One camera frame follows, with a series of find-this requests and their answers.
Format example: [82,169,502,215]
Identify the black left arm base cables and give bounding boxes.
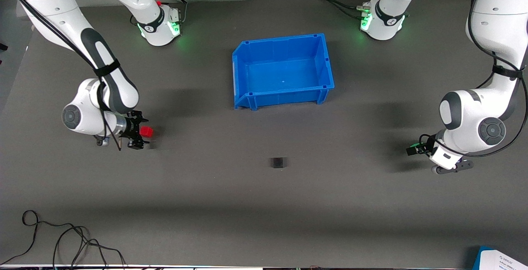
[311,0,386,19]

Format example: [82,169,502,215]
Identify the blue plastic storage bin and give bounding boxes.
[232,33,335,111]

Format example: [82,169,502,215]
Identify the black right arm base cables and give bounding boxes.
[130,0,189,26]

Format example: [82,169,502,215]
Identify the dark grey table mat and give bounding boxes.
[0,0,528,269]

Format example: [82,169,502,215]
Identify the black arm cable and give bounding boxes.
[420,0,528,158]
[0,0,123,152]

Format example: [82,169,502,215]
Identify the blue and white product box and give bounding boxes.
[472,245,528,270]

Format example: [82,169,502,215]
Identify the black arm base cables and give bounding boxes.
[130,0,189,26]
[311,0,386,19]

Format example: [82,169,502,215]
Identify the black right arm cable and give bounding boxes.
[0,0,123,152]

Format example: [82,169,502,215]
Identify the loose thin black cable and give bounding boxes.
[0,210,126,267]

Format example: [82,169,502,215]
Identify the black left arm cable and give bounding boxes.
[420,0,528,158]

